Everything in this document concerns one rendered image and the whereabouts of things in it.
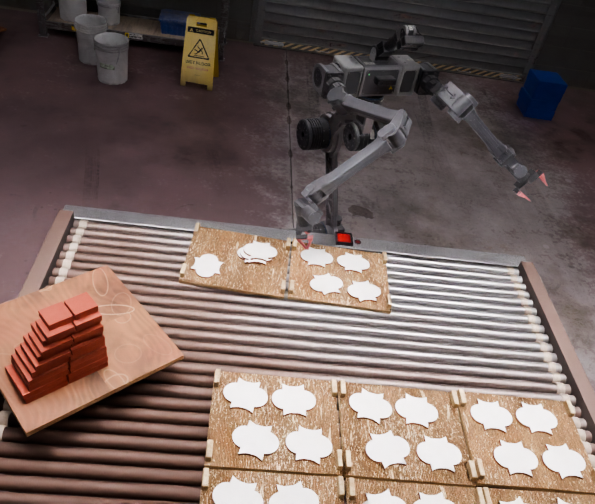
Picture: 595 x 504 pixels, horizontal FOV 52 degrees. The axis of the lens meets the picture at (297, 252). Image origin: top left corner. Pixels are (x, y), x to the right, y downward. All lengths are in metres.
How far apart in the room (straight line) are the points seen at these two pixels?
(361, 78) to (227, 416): 1.62
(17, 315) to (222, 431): 0.76
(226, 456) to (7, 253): 2.45
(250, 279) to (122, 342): 0.63
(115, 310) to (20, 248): 1.97
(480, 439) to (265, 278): 0.98
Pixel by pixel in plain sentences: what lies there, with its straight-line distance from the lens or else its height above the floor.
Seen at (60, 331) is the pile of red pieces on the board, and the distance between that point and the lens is 1.79.
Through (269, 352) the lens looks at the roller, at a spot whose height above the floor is 0.92.
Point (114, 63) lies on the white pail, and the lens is 5.81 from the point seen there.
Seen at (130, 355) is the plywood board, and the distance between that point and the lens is 2.02.
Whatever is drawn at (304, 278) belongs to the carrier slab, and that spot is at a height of 0.94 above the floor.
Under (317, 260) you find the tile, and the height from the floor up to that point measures 0.94.
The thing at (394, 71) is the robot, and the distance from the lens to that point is 2.95.
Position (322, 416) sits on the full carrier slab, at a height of 0.94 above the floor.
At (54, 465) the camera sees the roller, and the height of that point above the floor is 0.92.
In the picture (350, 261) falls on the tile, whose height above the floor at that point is 0.94.
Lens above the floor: 2.58
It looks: 39 degrees down
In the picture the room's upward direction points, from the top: 11 degrees clockwise
